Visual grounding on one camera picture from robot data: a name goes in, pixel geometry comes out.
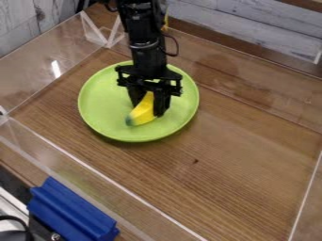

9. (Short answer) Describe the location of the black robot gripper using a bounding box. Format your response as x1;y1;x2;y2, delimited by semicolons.
114;41;182;117

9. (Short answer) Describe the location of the yellow toy banana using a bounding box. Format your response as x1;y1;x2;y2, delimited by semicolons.
125;91;156;126

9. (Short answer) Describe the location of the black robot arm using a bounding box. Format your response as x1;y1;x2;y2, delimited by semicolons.
116;0;182;117

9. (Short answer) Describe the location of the green round plate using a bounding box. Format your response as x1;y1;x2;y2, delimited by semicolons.
77;61;200;142

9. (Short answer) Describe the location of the blue plastic clamp block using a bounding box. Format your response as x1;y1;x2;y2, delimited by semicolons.
27;177;118;241

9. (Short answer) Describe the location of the clear acrylic enclosure wall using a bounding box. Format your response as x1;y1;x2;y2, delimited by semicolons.
0;8;322;241

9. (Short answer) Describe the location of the black cable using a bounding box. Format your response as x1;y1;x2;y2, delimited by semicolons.
0;215;31;241

